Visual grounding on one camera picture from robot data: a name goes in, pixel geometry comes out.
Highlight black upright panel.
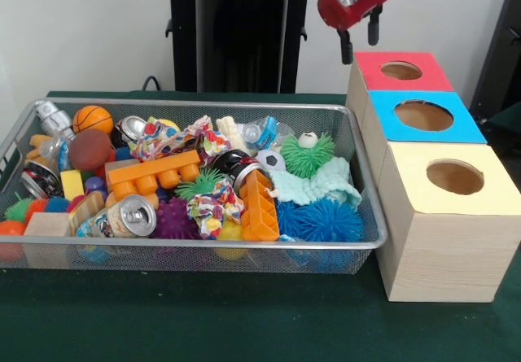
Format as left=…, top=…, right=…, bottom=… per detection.
left=470, top=0, right=521, bottom=129

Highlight purple spiky ball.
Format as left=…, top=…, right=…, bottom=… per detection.
left=153, top=197, right=203, bottom=240

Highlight black cable loop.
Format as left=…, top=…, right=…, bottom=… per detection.
left=142, top=75, right=164, bottom=93

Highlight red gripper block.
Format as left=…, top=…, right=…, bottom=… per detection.
left=317, top=0, right=398, bottom=65

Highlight small soccer ball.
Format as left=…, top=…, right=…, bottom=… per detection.
left=256, top=149, right=287, bottom=172

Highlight blue spiky rubber ball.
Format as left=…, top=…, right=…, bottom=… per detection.
left=276, top=198, right=364, bottom=243

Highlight plain wooden cube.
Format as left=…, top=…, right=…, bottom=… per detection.
left=23, top=211, right=72, bottom=238

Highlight shallow clear mesh bin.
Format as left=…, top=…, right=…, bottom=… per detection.
left=0, top=97, right=387, bottom=274

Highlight small orange basketball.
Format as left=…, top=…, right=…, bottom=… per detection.
left=72, top=104, right=115, bottom=134

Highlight green fuzzy ball with eye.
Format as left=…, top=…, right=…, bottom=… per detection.
left=280, top=131, right=337, bottom=178

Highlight light blue knitted cloth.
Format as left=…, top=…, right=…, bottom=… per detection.
left=270, top=156, right=362, bottom=208

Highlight brown rubber ball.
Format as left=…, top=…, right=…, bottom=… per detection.
left=68, top=128, right=113, bottom=172

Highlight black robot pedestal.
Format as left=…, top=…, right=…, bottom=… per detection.
left=156, top=0, right=329, bottom=94

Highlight red-orange ball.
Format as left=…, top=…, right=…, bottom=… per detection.
left=0, top=220, right=28, bottom=262

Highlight colourful drink can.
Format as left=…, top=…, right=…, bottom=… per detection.
left=77, top=194, right=159, bottom=239

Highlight wooden box with three holes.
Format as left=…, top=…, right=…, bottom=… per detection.
left=345, top=50, right=521, bottom=303

